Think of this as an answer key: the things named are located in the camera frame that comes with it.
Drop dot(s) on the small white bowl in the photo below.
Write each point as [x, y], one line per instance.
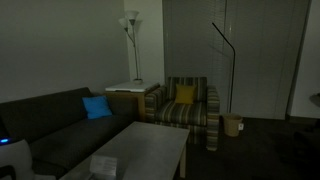
[137, 80]

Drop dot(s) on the yellow cushion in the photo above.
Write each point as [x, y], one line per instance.
[185, 94]

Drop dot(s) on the wooden side table white top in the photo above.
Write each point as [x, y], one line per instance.
[131, 87]

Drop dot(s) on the striped armchair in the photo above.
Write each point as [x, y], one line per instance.
[181, 113]

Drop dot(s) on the grey coffee table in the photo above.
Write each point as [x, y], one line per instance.
[143, 146]

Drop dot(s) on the blue cushion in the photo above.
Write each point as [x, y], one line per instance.
[96, 107]

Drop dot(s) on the thin black floor lamp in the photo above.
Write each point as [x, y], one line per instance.
[234, 66]

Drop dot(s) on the wicker waste basket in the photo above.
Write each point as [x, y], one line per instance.
[232, 125]

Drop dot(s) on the floor lamp two white shades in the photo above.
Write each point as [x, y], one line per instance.
[132, 15]

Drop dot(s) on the small white tag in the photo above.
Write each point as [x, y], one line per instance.
[240, 126]

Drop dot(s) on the paper on table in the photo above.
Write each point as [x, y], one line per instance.
[104, 165]

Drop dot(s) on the dark grey sofa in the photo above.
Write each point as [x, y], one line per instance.
[60, 133]

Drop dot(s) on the vertical window blinds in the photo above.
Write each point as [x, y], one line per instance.
[266, 50]

